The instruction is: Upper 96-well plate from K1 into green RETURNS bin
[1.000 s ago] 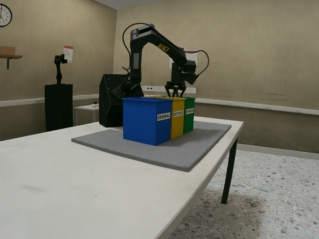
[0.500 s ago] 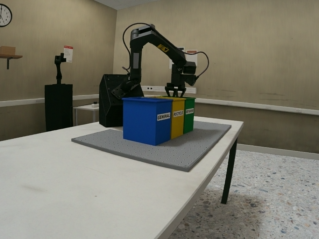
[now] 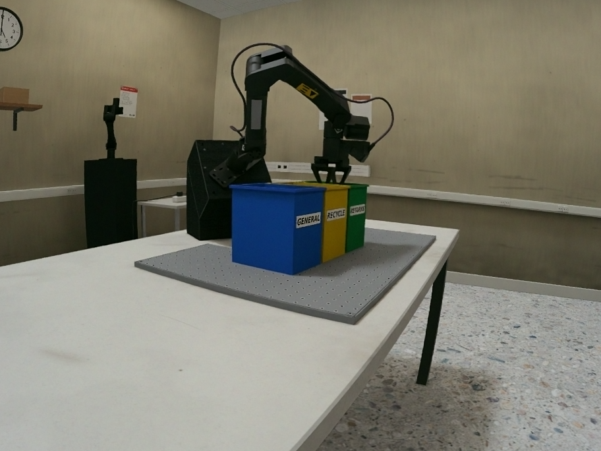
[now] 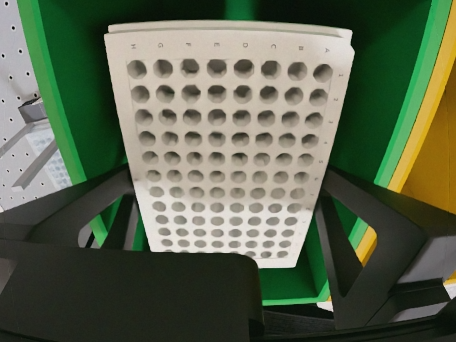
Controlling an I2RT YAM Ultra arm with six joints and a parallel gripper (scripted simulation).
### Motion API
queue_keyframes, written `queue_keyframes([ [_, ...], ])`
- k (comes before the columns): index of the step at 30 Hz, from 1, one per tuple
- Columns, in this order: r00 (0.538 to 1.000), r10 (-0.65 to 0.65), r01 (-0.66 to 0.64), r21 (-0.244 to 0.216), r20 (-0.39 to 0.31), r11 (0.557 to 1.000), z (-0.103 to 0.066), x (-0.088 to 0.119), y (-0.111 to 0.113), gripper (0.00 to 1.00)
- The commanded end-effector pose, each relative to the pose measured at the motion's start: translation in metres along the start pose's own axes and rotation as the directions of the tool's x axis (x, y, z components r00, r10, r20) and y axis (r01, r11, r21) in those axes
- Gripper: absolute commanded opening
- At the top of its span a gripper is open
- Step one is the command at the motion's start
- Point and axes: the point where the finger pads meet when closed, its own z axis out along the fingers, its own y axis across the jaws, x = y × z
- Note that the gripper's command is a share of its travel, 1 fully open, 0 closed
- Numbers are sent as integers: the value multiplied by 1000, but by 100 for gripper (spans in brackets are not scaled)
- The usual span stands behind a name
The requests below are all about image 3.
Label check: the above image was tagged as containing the green bin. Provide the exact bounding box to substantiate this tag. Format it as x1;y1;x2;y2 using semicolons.
343;183;369;253

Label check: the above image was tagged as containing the yellow open bin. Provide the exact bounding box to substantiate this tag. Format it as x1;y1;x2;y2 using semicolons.
280;182;351;263

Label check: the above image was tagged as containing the blue bin labelled general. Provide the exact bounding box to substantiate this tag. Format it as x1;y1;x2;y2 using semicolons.
232;183;327;276

